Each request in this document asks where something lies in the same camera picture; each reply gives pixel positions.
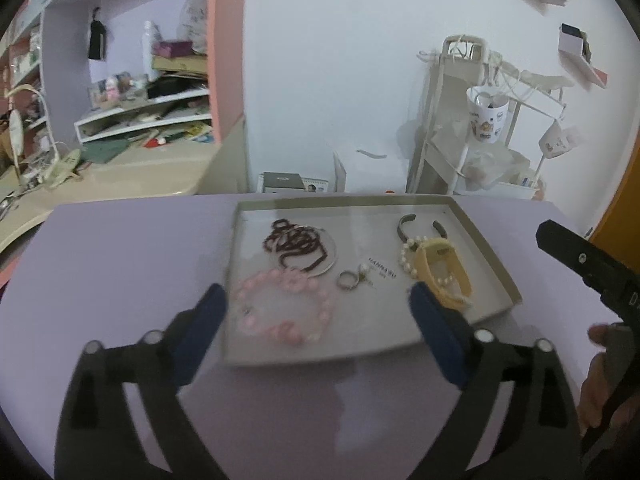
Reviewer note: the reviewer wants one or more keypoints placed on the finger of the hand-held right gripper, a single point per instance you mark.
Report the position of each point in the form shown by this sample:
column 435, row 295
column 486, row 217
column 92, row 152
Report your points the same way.
column 570, row 252

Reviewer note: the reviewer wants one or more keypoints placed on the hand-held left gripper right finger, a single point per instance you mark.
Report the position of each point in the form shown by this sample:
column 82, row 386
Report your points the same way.
column 440, row 340

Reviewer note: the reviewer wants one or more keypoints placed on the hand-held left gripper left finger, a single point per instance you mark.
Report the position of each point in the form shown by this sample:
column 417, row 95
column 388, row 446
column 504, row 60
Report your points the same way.
column 205, row 325

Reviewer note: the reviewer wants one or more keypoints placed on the grey-green box tray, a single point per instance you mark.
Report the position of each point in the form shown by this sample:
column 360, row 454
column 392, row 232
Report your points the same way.
column 370, row 320

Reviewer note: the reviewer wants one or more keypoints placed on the yellow watch band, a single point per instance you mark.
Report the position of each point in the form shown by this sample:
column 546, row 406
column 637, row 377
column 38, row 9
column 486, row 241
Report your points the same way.
column 420, row 265

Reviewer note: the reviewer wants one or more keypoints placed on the pearl drop earrings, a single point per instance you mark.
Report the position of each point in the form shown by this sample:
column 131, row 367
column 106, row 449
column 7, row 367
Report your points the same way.
column 364, row 272

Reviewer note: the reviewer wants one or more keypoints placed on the silver bangle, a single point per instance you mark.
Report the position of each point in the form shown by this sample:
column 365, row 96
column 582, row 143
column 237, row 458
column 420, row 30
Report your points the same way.
column 330, row 265

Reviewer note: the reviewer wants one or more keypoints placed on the person's right hand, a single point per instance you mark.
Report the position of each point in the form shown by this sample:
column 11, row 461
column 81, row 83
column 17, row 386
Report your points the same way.
column 592, row 390

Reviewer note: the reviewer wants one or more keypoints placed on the small printed white mug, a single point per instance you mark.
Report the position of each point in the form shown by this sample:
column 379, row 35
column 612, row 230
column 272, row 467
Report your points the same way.
column 555, row 142

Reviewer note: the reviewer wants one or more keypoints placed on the white plastic bag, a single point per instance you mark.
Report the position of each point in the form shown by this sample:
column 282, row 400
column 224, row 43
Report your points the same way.
column 487, row 170

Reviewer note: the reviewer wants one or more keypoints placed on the tall printed white mug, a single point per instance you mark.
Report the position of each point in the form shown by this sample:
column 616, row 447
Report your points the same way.
column 487, row 117

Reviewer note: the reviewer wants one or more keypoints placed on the cream desk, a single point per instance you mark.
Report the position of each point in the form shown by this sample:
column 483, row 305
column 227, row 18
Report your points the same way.
column 150, row 175

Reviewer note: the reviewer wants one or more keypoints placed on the grey box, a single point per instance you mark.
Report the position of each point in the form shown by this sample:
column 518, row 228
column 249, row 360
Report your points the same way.
column 281, row 182

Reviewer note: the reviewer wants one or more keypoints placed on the small desk calendar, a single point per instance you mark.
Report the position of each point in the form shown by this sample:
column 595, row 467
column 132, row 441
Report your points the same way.
column 316, row 186

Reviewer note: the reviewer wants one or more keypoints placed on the white paper bag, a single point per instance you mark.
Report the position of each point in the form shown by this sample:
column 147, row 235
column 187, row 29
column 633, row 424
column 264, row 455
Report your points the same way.
column 370, row 175

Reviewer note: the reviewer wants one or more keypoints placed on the green cloth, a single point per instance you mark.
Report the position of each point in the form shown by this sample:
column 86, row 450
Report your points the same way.
column 102, row 151

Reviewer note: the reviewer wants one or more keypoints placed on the cream desk lamp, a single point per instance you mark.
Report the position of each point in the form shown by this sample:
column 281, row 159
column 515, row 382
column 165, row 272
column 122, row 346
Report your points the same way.
column 62, row 167

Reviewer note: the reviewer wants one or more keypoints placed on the white desk organizer trays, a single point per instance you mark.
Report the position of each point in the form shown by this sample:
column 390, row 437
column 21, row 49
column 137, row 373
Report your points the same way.
column 100, row 125

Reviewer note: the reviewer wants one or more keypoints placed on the olive flat box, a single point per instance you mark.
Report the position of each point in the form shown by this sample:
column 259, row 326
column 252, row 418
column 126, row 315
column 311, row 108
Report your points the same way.
column 180, row 64

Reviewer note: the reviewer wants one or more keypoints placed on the pink white shelving unit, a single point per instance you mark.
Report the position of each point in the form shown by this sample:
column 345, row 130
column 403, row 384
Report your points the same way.
column 225, row 60

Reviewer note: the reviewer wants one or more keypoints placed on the round standing mirror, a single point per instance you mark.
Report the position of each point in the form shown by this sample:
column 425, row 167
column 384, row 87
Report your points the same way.
column 16, row 135

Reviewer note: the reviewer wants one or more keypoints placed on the purple box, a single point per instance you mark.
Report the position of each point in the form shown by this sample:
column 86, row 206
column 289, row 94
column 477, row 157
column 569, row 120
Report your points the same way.
column 172, row 50

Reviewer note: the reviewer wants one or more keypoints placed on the white bottle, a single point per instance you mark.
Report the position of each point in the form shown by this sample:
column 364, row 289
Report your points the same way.
column 148, row 37

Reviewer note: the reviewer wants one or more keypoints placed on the clear plastic bag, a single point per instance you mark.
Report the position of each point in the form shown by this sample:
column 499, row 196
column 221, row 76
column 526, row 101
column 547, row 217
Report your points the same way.
column 195, row 15

